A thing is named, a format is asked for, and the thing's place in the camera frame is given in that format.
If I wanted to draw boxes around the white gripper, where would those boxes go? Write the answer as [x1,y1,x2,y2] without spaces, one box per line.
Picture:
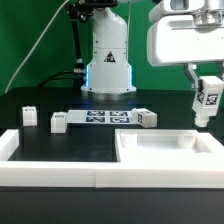
[147,0,224,92]

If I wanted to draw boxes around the white square tabletop part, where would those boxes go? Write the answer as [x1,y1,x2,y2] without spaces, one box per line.
[115,129,224,169]

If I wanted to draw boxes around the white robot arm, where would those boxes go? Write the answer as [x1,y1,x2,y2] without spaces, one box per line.
[80,0,224,99]

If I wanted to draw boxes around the white plate with blue tags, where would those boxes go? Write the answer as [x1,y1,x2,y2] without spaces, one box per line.
[67,110,137,125]

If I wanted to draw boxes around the white U-shaped obstacle fence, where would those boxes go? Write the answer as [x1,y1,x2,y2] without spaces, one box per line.
[0,129,224,189]

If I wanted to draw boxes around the black cable post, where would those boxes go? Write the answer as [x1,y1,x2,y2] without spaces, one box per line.
[65,2,86,89]

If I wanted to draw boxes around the black cable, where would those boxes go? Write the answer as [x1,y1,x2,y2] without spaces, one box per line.
[38,69,84,88]

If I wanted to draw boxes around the grey cable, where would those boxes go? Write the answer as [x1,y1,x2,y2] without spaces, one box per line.
[3,0,72,94]

